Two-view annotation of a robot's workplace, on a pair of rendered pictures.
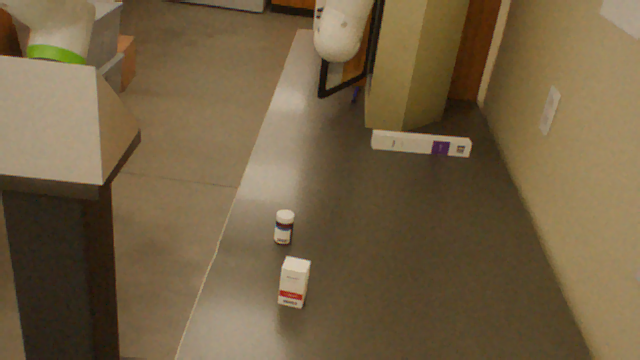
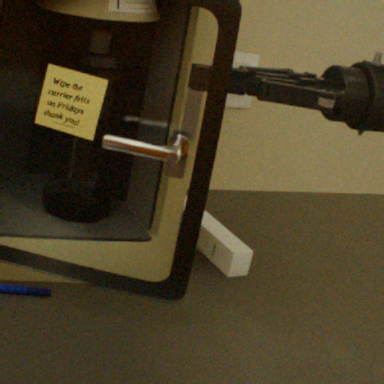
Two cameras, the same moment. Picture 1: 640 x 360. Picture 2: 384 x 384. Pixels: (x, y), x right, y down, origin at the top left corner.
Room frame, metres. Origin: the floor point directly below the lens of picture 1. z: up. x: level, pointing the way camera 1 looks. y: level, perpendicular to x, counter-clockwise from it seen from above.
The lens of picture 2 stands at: (2.13, 0.89, 1.47)
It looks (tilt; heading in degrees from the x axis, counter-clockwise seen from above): 17 degrees down; 250
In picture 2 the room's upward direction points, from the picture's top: 10 degrees clockwise
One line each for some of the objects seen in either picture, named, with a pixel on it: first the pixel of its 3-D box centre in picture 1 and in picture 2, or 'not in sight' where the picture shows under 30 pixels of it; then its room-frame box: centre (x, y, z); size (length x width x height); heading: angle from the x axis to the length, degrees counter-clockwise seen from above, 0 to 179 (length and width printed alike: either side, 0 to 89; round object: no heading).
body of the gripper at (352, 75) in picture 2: not in sight; (325, 91); (1.58, 0.03, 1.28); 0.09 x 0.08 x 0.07; 1
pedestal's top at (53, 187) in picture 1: (56, 153); not in sight; (1.32, 0.67, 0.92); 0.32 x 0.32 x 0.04; 2
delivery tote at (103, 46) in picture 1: (72, 36); not in sight; (3.50, 1.61, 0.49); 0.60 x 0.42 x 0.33; 1
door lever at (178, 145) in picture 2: not in sight; (146, 144); (1.83, 0.06, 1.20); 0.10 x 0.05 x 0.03; 153
